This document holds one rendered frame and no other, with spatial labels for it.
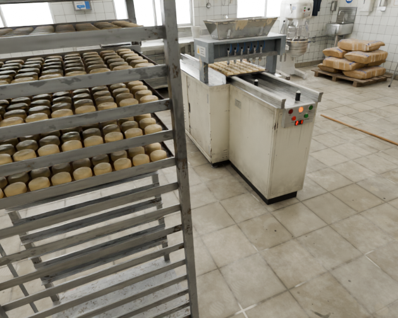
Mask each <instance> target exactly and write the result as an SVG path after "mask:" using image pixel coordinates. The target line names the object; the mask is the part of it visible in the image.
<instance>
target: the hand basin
mask: <svg viewBox="0 0 398 318"><path fill-rule="evenodd" d="M337 2H338V1H332V3H328V4H331V8H330V10H331V11H336V8H337ZM374 4H375V0H359V3H358V7H339V9H338V14H337V20H336V23H326V24H325V32H324V33H325V34H331V35H336V36H335V43H334V47H336V43H337V42H338V41H339V39H338V35H347V34H352V31H353V26H354V22H355V18H356V13H357V11H360V12H359V15H368V13H369V11H373V7H374ZM342 38H344V36H343V37H342Z"/></svg>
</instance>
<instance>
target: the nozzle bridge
mask: <svg viewBox="0 0 398 318"><path fill-rule="evenodd" d="M257 41H258V42H257ZM264 41H265V47H264ZM244 42H245V50H244ZM251 42H252V47H251ZM237 43H238V44H237ZM231 45H232V49H231ZM238 45H239V47H238ZM254 45H255V46H256V49H257V47H258V49H257V50H256V54H254V53H253V49H254ZM260 45H262V48H263V47H264V49H263V50H262V53H260ZM248 46H250V47H249V48H250V49H251V50H250V54H247V48H248ZM235 47H236V51H237V50H238V52H237V53H236V56H234V48H235ZM241 47H243V50H244V52H243V55H242V56H241ZM285 47H286V35H282V34H277V33H269V34H268V35H265V36H258V37H245V38H232V39H225V40H217V39H214V38H211V37H205V38H194V49H195V58H197V59H199V73H200V81H201V82H203V83H208V64H213V63H215V62H222V61H233V60H238V59H248V58H254V57H264V56H266V65H265V69H268V70H269V73H271V74H275V72H276V65H277V55H280V56H281V55H284V54H285ZM227 48H229V50H230V51H231V53H230V56H229V57H228V56H227Z"/></svg>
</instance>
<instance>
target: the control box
mask: <svg viewBox="0 0 398 318"><path fill-rule="evenodd" d="M311 105H312V106H313V108H312V109H311V110H309V107H310V106H311ZM315 105H316V103H315V102H308V103H301V104H297V105H291V106H287V107H284V109H282V122H281V127H283V128H285V127H291V126H297V125H296V121H297V122H298V123H297V124H298V125H300V122H302V124H306V123H309V122H313V116H314V112H315ZM301 107H302V108H303V111H302V112H300V111H299V109H300V108H301ZM291 109H292V110H293V112H292V113H291V114H289V111H290V110H291ZM305 114H308V117H307V118H305V117H304V116H305ZM293 116H295V117H296V120H295V121H293V120H292V117H293Z"/></svg>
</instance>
